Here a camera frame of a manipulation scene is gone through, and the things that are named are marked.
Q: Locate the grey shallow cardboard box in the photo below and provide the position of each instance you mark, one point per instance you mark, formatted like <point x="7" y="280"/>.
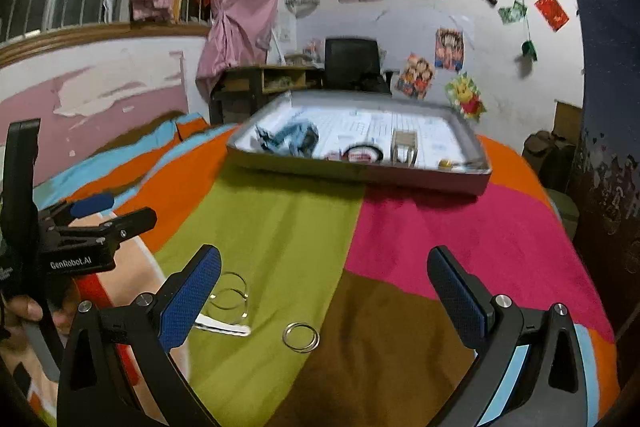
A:
<point x="350" y="172"/>

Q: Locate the red paper envelope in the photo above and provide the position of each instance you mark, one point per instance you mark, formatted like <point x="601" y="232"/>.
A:
<point x="551" y="11"/>

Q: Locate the wooden desk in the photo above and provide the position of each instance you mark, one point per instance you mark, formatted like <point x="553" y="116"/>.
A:
<point x="240" y="79"/>

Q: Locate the metal wall rack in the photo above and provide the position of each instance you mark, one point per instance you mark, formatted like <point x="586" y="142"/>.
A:
<point x="302" y="4"/>

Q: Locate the black office chair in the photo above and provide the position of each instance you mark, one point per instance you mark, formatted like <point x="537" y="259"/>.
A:
<point x="350" y="62"/>

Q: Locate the cartoon family wall poster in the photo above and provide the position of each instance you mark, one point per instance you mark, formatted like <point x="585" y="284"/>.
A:
<point x="415" y="77"/>

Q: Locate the green wall photos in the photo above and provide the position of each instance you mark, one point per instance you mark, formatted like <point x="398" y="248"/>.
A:
<point x="512" y="12"/>

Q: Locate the printed paper sheet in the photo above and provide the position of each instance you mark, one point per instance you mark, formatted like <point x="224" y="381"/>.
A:
<point x="430" y="132"/>

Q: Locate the colourful patchwork blanket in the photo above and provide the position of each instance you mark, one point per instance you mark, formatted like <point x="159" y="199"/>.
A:
<point x="280" y="232"/>

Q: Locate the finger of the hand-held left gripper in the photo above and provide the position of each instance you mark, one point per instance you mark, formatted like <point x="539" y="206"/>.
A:
<point x="130" y="224"/>
<point x="90" y="204"/>

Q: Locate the blue fabric wardrobe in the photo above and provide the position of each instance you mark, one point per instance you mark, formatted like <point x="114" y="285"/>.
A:
<point x="600" y="57"/>

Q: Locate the wooden cabinet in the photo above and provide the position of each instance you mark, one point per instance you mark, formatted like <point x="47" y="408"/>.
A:
<point x="567" y="119"/>

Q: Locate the large pink curtain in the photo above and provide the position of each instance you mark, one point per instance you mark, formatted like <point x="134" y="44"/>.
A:
<point x="240" y="7"/>

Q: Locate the brown backpack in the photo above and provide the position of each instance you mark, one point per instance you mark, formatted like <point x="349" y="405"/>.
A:
<point x="547" y="157"/>

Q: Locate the green plastic stool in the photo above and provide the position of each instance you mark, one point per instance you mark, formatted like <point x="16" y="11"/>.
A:
<point x="565" y="209"/>

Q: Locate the person's left hand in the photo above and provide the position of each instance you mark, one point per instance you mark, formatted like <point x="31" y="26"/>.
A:
<point x="25" y="309"/>

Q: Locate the yellow bear wall sticker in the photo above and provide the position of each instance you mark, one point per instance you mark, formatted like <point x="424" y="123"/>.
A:
<point x="465" y="97"/>

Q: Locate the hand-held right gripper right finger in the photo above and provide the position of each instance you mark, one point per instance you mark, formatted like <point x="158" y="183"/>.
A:
<point x="457" y="302"/>

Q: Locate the dark green hanging ornament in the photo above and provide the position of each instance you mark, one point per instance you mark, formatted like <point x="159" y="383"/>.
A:
<point x="527" y="51"/>

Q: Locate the blue smartwatch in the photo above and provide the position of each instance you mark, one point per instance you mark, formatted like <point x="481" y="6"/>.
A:
<point x="295" y="137"/>

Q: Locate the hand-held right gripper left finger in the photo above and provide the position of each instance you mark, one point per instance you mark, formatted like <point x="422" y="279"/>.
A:
<point x="192" y="297"/>

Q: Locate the silver metal bangles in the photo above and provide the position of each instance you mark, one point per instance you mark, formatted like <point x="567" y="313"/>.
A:
<point x="285" y="338"/>

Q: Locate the cartoon character wall poster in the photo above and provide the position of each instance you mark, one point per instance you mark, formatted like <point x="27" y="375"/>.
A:
<point x="448" y="49"/>

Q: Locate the white hair claw clip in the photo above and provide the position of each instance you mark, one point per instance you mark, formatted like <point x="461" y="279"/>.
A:
<point x="404" y="142"/>

